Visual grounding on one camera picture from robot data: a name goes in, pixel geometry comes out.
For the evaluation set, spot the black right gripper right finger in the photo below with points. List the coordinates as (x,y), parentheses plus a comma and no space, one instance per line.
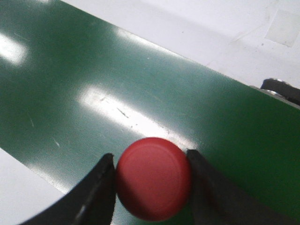
(215,200)

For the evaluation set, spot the green conveyor belt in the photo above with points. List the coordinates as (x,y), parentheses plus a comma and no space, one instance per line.
(74,87)

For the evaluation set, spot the black conveyor end bracket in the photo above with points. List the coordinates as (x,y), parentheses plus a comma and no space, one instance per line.
(283,89)

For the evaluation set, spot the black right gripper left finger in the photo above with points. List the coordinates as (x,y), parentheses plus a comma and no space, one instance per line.
(90,202)

